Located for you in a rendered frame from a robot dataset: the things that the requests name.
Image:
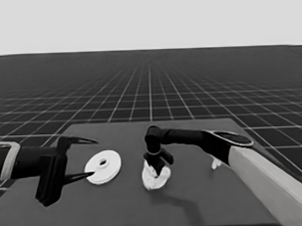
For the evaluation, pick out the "large thick white disc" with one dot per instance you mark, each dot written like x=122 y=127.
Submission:
x=111 y=167

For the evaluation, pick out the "white round carrier with pins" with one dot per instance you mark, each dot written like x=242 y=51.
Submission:
x=157 y=183

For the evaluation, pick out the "small white T-shaped piece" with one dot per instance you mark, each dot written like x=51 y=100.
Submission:
x=215 y=164

